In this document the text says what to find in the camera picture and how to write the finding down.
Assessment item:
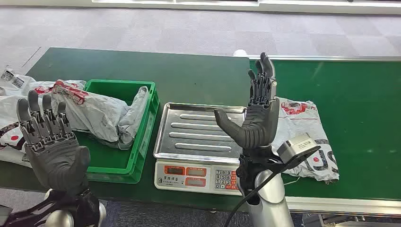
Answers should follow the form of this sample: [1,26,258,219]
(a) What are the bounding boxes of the large white courier bag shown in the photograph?
[0,94,60,168]

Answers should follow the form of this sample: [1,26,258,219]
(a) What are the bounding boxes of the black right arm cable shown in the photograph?
[223,149,317,227]

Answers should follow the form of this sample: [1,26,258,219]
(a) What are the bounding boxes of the green conveyor belt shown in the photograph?
[247,55,401,218]

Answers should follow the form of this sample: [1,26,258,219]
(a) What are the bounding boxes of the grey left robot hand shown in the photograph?
[16,90,91,192]

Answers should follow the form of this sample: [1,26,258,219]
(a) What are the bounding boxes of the white baseboard strip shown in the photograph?
[91,0,401,15]

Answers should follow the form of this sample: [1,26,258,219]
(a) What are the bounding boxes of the white courier bag black letters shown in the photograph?
[270,97,340,183]

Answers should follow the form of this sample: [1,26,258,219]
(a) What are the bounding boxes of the green plastic bin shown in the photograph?
[73,79,160,185]

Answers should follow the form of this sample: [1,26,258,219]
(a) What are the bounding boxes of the grey courier bag red tape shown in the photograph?
[51,79,150,151]

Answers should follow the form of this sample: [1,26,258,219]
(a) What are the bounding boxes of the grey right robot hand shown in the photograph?
[214,52,280,150]

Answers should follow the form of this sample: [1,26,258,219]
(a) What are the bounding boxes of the electronic scale with steel tray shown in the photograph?
[153,103,251,197]

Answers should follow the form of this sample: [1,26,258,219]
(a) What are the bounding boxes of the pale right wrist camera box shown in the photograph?
[277,133,322,170]

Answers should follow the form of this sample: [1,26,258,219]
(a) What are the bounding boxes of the white courier bag QR labels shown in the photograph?
[0,68,87,98]

